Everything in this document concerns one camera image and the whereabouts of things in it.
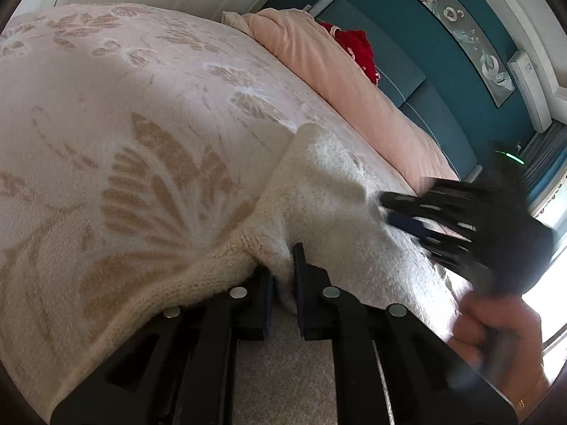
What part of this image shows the long framed wall picture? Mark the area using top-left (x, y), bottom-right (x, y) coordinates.
top-left (396, 0), bottom-right (517, 109)

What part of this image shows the pink leaf-patterned blanket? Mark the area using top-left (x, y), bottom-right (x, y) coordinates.
top-left (0, 2), bottom-right (448, 418)

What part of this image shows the cream fleece garment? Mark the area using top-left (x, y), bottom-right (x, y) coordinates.
top-left (84, 121), bottom-right (471, 347)

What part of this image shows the teal padded headboard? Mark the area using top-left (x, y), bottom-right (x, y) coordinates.
top-left (305, 0), bottom-right (484, 183)

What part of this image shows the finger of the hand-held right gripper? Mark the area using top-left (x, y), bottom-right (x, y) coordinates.
top-left (380, 176), bottom-right (489, 232)
top-left (386, 211), bottom-right (489, 281)

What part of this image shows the red frilled garment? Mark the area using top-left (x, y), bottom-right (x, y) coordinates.
top-left (316, 20), bottom-right (382, 88)

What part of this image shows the pink pillow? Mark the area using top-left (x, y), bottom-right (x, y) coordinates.
top-left (221, 8), bottom-right (460, 183)

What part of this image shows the grey blue curtain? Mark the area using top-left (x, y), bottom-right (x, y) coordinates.
top-left (521, 121), bottom-right (567, 220)

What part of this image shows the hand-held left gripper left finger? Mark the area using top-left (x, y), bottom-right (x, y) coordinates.
top-left (50, 266), bottom-right (276, 425)

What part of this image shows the person's right hand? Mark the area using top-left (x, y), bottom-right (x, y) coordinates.
top-left (447, 293), bottom-right (551, 413)

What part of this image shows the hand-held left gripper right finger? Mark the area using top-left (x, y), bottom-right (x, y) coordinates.
top-left (291, 243), bottom-right (520, 425)

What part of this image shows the white wall air conditioner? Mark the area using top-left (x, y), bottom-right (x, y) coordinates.
top-left (507, 50), bottom-right (555, 134)

